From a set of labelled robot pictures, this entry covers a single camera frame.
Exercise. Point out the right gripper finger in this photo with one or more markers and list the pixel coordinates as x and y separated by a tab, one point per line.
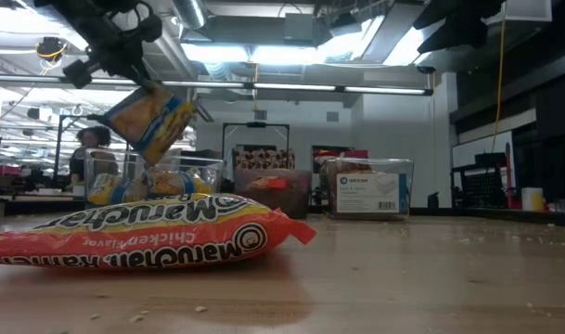
435	14
453	37

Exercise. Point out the blue soy sauce ramen pack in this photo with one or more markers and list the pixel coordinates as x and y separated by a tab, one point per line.
110	190
180	183
143	123

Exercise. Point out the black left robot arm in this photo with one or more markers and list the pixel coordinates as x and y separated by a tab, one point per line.
78	9

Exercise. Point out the black ceiling-mounted device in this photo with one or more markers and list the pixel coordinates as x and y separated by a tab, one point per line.
50	47

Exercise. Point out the person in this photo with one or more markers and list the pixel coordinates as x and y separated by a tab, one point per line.
94	137

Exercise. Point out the bright ceiling light panel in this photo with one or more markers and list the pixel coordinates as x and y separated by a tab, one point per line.
282	53
13	28

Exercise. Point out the grey ceiling box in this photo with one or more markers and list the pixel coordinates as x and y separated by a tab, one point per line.
299	27

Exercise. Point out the red patterned box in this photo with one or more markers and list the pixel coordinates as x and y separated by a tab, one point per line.
263	159

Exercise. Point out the long ceiling light strip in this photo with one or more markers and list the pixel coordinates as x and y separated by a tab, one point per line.
291	86

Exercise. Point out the black plastic crate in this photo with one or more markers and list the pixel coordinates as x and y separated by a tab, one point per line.
481	188

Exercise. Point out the small black object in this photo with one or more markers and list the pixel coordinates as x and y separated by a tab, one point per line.
432	200

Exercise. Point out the clear plastic bin with label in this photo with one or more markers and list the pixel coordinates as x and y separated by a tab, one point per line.
365	192

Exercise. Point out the white and yellow roll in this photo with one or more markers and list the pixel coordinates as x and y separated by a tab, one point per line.
533	199

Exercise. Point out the noodle crumb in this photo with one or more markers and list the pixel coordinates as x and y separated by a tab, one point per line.
200	308
136	317

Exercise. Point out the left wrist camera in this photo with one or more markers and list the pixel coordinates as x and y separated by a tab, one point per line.
78	74

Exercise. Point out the shiny metal duct pipe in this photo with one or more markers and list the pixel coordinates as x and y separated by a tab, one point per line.
189	13

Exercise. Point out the grey wall vent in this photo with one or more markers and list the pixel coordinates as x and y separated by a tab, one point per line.
332	116
260	115

